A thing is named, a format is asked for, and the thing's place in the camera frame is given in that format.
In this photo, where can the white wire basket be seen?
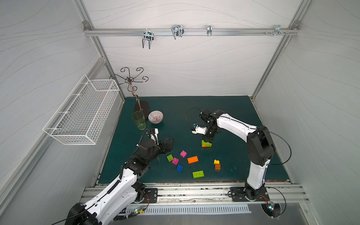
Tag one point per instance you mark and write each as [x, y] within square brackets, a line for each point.
[81, 117]

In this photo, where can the blue brick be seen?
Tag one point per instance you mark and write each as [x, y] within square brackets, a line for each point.
[179, 168]

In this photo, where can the green plastic cup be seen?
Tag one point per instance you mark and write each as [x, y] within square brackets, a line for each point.
[139, 120]

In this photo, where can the metal hook three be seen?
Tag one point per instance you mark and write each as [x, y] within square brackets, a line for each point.
[209, 30]

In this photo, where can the metal hook two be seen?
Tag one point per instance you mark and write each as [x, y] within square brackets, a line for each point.
[177, 31]

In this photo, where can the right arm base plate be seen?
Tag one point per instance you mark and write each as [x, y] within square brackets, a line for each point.
[239, 194]

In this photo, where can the metal hook four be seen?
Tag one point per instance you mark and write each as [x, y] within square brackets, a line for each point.
[277, 32]

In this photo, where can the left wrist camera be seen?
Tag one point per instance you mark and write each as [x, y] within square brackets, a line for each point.
[154, 134]

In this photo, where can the metal hook stand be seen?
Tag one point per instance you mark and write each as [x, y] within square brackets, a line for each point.
[142, 106]

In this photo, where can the aluminium cross bar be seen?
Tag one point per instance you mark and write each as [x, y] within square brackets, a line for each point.
[163, 32]

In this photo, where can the striped ceramic bowl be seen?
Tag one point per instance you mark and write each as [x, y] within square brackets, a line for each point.
[155, 117]

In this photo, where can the wide lime green brick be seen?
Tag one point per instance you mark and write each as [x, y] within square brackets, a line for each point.
[198, 174]

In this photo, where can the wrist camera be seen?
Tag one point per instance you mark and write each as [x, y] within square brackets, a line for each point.
[154, 134]
[196, 129]

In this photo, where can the magenta brick lower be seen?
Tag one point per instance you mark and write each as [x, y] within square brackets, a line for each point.
[175, 161]

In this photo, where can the magenta brick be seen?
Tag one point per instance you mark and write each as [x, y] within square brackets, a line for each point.
[175, 161]
[183, 154]

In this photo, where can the small green brick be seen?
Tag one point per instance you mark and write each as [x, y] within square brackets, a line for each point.
[170, 158]

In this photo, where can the orange 2x3 brick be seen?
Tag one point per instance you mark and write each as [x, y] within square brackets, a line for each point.
[192, 159]

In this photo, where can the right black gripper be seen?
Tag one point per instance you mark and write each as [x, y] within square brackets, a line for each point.
[208, 136]

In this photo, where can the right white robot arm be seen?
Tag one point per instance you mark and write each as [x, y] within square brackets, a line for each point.
[260, 146]

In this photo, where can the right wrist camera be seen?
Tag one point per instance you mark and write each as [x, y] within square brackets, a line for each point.
[196, 129]

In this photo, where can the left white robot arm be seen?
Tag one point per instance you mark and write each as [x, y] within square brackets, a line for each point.
[123, 190]

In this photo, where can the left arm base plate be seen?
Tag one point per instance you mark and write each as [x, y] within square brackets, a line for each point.
[150, 196]

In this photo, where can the metal hook one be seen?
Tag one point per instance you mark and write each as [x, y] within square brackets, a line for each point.
[147, 37]

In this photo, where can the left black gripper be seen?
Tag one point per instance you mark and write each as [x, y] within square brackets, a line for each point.
[163, 145]

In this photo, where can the long lime green brick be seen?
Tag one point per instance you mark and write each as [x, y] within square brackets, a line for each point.
[206, 143]

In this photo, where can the magenta brick upper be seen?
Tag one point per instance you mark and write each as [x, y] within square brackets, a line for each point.
[183, 154]

